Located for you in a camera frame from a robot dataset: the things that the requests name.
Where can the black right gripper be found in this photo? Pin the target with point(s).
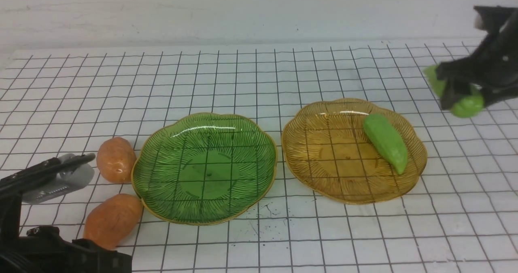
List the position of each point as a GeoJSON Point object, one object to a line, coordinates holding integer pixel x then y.
{"type": "Point", "coordinates": [490, 71]}

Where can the brown potato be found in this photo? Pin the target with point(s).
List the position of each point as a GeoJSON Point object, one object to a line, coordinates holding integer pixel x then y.
{"type": "Point", "coordinates": [113, 220]}
{"type": "Point", "coordinates": [115, 160]}

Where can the amber glass plate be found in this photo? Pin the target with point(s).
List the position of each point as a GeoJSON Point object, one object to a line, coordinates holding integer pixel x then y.
{"type": "Point", "coordinates": [325, 147]}

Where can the green bitter gourd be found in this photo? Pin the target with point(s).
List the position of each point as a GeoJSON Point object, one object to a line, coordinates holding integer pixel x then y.
{"type": "Point", "coordinates": [467, 106]}
{"type": "Point", "coordinates": [387, 141]}

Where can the green glass plate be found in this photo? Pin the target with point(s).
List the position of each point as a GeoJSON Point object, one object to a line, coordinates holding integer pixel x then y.
{"type": "Point", "coordinates": [205, 169]}

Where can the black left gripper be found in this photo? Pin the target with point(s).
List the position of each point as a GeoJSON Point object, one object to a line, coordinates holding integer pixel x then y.
{"type": "Point", "coordinates": [43, 250]}

